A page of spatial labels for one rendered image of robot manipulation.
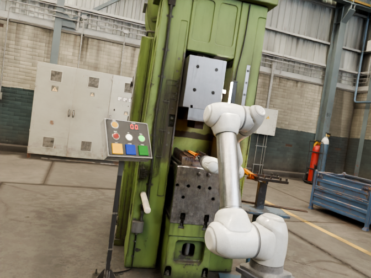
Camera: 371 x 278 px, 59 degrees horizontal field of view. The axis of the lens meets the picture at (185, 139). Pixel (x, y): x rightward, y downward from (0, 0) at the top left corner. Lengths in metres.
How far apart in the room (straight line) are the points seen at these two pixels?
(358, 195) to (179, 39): 4.10
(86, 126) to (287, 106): 5.83
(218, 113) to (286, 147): 8.80
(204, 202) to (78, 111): 5.52
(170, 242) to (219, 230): 1.22
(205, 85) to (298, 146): 8.24
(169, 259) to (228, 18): 1.99
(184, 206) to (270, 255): 1.13
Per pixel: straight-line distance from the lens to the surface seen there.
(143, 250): 2.86
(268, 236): 1.56
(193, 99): 2.55
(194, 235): 2.67
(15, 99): 8.49
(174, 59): 2.69
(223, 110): 1.65
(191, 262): 2.77
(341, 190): 6.06
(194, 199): 2.57
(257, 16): 2.96
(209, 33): 2.80
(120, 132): 2.32
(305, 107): 10.68
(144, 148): 2.35
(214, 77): 2.60
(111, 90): 7.79
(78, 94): 7.73
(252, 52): 2.88
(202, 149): 3.08
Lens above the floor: 1.25
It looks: 3 degrees down
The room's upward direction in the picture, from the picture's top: 8 degrees clockwise
